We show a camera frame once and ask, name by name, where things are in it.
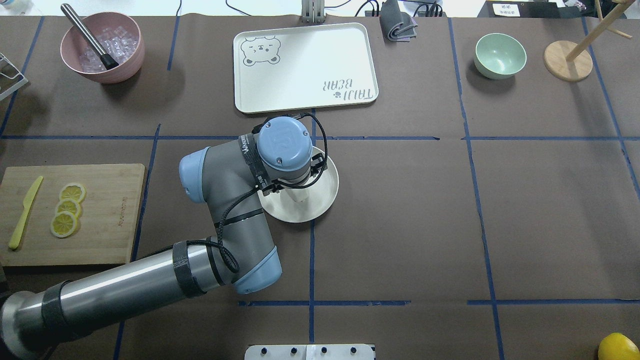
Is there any white bear tray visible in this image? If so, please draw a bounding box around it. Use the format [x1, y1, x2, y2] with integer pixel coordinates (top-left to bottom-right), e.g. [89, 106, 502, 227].
[233, 22, 379, 114]

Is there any black labelled box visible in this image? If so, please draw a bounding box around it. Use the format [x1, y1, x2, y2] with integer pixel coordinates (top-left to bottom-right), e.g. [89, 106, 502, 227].
[477, 0, 596, 20]

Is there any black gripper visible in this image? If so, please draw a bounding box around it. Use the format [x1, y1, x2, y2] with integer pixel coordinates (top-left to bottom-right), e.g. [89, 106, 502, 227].
[261, 165, 326, 196]

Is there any bamboo cutting board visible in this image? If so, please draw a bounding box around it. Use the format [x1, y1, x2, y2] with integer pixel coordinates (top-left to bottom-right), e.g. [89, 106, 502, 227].
[0, 163, 146, 267]

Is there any pink bowl with ice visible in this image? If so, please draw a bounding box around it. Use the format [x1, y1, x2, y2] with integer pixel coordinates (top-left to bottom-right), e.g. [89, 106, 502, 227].
[60, 12, 146, 84]

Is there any lemon slice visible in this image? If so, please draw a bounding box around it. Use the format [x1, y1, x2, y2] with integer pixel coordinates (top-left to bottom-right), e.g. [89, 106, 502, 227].
[58, 183, 87, 203]
[49, 210, 80, 239]
[55, 198, 82, 218]

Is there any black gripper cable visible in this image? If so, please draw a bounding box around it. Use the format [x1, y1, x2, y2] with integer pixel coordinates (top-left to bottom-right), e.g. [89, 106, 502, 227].
[145, 111, 329, 275]

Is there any yellow lemon lower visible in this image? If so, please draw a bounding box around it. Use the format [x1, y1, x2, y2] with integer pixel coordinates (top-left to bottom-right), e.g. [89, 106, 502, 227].
[597, 332, 640, 360]

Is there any grey folded cloth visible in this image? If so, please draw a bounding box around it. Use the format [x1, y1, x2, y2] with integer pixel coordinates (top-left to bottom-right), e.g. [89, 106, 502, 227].
[379, 0, 418, 43]

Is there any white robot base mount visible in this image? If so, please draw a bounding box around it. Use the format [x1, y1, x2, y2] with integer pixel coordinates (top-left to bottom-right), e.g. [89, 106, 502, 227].
[244, 343, 377, 360]

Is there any lemon slice top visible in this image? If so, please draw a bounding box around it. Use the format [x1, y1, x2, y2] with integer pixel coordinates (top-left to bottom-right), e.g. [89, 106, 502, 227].
[58, 183, 87, 203]

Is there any mint green bowl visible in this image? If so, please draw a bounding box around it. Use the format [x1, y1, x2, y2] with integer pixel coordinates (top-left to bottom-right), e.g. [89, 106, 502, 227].
[473, 33, 528, 80]

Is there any yellow plastic knife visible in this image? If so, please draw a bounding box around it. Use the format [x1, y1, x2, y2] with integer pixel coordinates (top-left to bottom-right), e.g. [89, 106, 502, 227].
[7, 175, 44, 251]

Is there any white wire cup rack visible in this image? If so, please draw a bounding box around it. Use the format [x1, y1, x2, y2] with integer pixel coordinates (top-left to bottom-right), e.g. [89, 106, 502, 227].
[0, 53, 29, 101]

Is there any lemon slice bottom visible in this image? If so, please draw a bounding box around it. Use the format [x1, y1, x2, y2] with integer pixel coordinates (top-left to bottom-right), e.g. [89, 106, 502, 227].
[49, 210, 80, 239]

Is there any lemon slice middle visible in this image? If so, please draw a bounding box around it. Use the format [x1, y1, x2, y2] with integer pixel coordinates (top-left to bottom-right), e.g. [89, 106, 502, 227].
[55, 198, 82, 218]

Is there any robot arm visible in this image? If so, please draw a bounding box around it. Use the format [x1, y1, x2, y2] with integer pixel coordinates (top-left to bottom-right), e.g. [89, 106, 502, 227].
[1, 115, 329, 360]

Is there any wooden mug stand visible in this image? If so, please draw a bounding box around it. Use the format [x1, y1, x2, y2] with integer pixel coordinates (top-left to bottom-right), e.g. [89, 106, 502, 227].
[542, 0, 635, 82]

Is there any aluminium frame post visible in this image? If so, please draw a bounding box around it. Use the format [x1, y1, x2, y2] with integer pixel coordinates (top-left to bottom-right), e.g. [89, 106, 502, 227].
[301, 0, 326, 24]

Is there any cream round plate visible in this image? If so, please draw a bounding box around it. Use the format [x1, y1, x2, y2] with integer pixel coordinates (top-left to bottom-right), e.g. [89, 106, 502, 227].
[257, 157, 339, 223]

